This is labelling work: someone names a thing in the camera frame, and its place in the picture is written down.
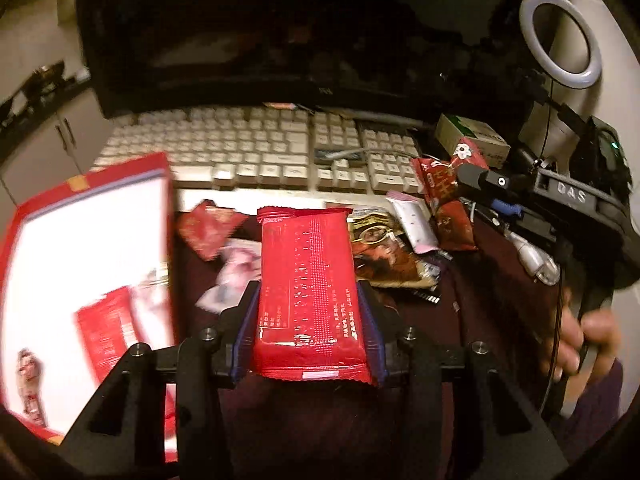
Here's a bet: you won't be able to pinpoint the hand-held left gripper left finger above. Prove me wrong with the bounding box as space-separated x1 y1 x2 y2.
60 280 262 480

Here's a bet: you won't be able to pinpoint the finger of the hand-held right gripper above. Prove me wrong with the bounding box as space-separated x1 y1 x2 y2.
457 162 540 197
487 199 558 242

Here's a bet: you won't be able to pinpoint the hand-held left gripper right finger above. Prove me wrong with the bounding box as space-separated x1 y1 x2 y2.
356 279 571 480

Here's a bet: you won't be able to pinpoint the red snack packet gold print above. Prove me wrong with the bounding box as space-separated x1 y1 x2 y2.
431 199 479 253
411 157 463 206

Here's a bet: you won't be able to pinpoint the pink printed snack packet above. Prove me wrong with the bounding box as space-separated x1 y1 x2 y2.
196 239 263 316

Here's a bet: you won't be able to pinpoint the large red snack packet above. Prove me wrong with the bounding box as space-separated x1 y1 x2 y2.
250 205 379 387

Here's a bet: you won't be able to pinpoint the red-rimmed white tray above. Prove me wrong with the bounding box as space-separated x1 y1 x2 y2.
0 152 182 462

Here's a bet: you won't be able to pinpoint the person's right forearm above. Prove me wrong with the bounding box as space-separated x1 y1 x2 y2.
550 359 626 456

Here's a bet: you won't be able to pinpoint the person's right hand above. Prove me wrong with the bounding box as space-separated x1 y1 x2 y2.
542 307 622 377

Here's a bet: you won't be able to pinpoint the red flower print snack packet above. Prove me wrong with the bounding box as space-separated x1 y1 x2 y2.
447 137 490 172

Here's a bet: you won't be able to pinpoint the green and white carton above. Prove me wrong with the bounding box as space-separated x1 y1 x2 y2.
434 114 511 170

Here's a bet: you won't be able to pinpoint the silver plastic gadget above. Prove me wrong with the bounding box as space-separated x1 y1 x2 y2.
505 230 561 287

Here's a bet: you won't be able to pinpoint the black snack packet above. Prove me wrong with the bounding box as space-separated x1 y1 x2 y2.
395 280 442 305

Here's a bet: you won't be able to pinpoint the pink and white snack packet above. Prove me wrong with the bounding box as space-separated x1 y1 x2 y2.
387 192 440 255

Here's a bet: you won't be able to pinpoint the brown printed snack packet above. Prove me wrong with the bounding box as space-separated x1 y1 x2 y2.
347 207 444 289

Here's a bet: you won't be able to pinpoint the small red snack packet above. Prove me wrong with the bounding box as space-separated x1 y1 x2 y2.
177 200 249 261

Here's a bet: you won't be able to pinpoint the red white print snack packet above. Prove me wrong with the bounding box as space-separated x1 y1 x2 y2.
75 287 172 385

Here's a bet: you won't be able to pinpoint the white computer keyboard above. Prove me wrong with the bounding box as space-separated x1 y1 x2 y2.
92 105 426 196

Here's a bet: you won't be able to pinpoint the small figure print packet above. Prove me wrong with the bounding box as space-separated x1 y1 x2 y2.
15 350 49 426

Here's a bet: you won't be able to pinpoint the white kitchen cabinets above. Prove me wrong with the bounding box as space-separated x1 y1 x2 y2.
0 87 112 211

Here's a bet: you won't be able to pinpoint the black computer monitor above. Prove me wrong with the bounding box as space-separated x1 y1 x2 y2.
75 0 532 122

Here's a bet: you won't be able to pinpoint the black kitchen countertop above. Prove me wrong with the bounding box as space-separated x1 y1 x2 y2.
0 60 93 161

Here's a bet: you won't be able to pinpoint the black cable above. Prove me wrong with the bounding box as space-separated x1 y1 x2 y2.
545 255 568 383

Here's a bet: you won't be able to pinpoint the grey cable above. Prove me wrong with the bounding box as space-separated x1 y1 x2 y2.
315 147 417 162

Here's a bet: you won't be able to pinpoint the white ring light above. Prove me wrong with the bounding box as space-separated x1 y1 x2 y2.
518 0 602 90

